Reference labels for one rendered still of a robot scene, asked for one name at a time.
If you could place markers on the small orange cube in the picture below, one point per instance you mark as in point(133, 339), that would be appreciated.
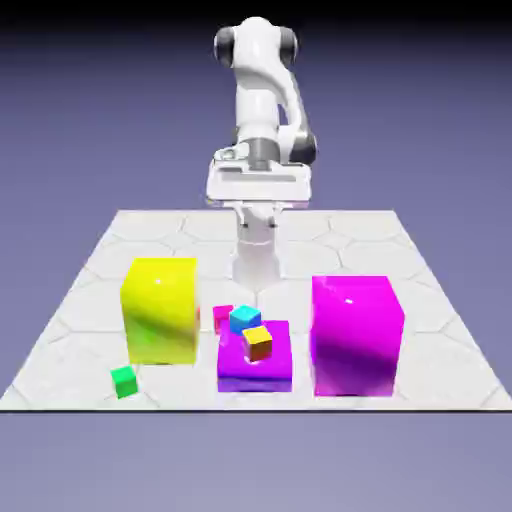
point(259, 343)

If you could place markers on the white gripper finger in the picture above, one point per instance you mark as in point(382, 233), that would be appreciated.
point(273, 217)
point(242, 218)

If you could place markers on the flat large magenta box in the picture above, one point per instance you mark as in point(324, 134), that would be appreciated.
point(256, 370)

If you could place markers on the small cyan cube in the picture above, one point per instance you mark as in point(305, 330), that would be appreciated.
point(244, 318)

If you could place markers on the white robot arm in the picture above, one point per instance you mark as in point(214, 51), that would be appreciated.
point(256, 100)

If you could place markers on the tall large magenta box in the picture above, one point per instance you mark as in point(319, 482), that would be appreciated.
point(354, 336)

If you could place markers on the large yellow box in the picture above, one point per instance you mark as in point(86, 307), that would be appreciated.
point(160, 312)

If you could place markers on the small pink cube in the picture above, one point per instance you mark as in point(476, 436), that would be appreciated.
point(220, 314)

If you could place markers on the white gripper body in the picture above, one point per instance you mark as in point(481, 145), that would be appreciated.
point(258, 187)

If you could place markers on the small green cube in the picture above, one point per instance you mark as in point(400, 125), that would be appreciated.
point(124, 382)

